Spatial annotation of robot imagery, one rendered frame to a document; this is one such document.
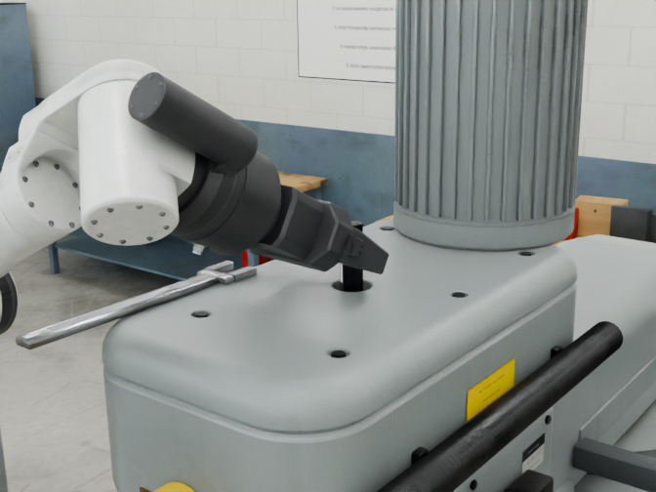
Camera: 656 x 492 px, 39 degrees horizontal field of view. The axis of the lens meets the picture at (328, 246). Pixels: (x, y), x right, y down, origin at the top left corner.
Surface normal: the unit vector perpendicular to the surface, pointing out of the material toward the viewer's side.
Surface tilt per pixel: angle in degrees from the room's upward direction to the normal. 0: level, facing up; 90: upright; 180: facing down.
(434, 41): 90
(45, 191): 61
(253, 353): 0
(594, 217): 90
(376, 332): 0
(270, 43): 90
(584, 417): 90
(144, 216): 136
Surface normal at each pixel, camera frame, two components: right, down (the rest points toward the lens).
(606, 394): 0.80, 0.16
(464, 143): -0.40, 0.26
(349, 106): -0.61, 0.23
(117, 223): 0.14, 0.88
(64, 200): 0.80, -0.37
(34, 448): -0.01, -0.96
